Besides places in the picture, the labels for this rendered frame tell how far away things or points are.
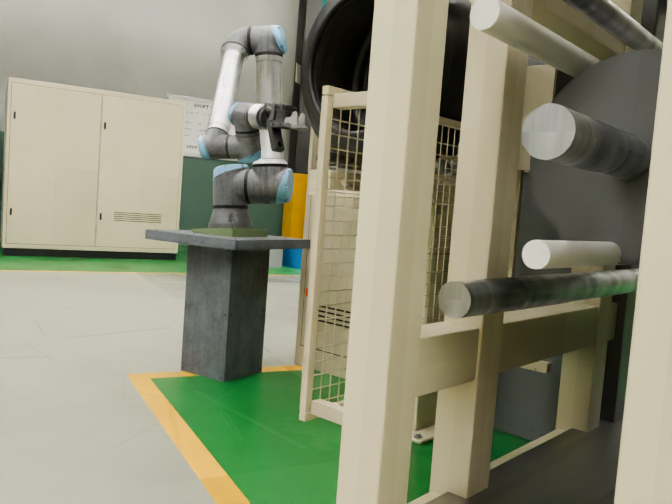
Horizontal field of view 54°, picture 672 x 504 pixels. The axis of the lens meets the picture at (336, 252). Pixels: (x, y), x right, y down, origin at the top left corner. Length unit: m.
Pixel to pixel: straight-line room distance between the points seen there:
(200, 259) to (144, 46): 7.42
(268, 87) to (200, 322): 1.02
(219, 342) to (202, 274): 0.29
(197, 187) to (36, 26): 2.97
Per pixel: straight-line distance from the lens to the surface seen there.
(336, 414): 1.38
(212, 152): 2.53
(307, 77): 2.12
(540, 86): 2.01
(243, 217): 2.80
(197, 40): 10.26
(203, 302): 2.82
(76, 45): 9.89
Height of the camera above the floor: 0.76
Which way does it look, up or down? 4 degrees down
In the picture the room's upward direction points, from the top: 4 degrees clockwise
